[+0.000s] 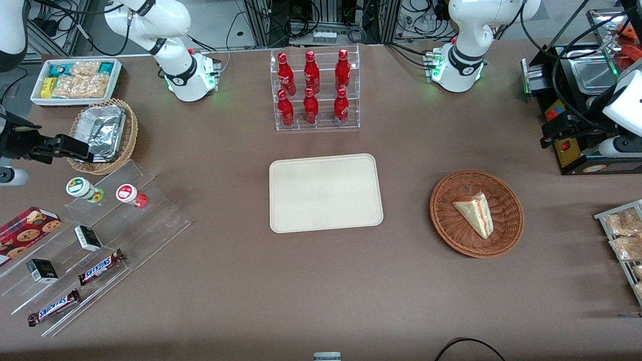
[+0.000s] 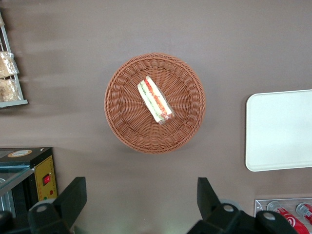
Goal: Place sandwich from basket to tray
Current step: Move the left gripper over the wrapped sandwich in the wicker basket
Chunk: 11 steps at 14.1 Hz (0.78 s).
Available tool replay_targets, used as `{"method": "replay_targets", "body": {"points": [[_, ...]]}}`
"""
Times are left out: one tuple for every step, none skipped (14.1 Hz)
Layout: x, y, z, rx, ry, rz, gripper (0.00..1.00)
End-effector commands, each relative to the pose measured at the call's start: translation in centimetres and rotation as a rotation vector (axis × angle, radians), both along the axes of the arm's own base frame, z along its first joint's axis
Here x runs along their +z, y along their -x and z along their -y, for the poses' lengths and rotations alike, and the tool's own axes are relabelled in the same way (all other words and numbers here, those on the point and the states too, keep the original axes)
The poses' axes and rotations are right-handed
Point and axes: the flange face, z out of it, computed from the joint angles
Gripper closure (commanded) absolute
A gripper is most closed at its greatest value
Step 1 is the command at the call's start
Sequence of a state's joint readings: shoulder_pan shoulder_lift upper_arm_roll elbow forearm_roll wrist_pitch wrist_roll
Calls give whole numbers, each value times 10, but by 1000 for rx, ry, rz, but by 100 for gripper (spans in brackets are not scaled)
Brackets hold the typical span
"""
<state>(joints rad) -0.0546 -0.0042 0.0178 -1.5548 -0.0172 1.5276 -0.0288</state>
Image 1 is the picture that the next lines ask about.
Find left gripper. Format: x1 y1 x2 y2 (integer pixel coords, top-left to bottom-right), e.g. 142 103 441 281
540 111 620 150

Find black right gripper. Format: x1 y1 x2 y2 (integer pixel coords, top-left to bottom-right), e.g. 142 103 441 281
0 114 93 165

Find triangular sandwich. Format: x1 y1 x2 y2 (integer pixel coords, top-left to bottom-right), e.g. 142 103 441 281
452 192 495 240

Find light wicker basket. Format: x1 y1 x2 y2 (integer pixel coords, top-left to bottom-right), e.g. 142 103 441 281
67 98 139 176

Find steel tray inside machine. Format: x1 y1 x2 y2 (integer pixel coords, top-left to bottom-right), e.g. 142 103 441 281
569 57 618 96

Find steel tray with rim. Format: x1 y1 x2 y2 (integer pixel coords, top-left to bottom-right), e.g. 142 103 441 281
586 7 642 77

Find brown wicker basket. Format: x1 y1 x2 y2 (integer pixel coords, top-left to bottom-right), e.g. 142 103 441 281
429 169 525 259

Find beige plastic tray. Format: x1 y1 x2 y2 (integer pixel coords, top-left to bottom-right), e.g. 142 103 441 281
269 153 384 234

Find aluminium foil containers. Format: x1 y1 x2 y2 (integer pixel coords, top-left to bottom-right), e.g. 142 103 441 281
75 104 127 162

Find green label white jar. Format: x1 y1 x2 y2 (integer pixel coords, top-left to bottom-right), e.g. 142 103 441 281
66 176 105 204

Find black heating machine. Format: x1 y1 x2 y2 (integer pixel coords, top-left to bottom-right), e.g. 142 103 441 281
521 43 642 176

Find large clear pastry bag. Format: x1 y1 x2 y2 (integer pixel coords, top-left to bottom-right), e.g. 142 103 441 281
52 74 111 99

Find white rectangular snack bin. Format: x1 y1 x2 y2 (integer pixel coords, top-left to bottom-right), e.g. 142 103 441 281
30 58 123 107

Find red label white jar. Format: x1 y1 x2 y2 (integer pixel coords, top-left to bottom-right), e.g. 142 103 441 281
116 184 148 209

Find small clear pastry bag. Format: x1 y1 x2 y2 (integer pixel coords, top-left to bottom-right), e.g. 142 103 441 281
70 60 101 77

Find small black box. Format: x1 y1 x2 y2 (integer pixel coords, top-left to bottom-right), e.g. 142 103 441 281
26 258 59 284
74 225 103 252

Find red cookie box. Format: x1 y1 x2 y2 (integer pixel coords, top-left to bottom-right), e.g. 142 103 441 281
0 206 63 267

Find clear acrylic stepped shelf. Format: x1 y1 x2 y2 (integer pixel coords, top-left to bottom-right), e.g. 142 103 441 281
0 159 192 337

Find red food pieces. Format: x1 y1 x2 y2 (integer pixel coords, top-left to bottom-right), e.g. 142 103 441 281
614 23 642 72

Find brown snickers bar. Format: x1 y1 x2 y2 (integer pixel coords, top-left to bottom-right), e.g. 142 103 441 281
28 288 81 327
78 249 126 286

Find red cola bottle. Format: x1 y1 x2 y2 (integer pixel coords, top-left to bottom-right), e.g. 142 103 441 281
303 50 320 95
303 87 319 125
335 49 351 93
277 52 297 97
334 88 350 126
277 89 295 127

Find clear acrylic bottle rack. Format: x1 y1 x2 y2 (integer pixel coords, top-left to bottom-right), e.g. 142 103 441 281
270 44 361 132

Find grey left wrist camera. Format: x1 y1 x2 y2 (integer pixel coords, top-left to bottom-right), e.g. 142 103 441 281
598 136 642 159

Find black cable loop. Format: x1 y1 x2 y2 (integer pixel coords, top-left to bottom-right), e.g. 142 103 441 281
434 337 507 361

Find aluminium frame cabinet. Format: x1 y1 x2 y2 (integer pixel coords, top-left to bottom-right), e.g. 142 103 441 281
243 0 402 48

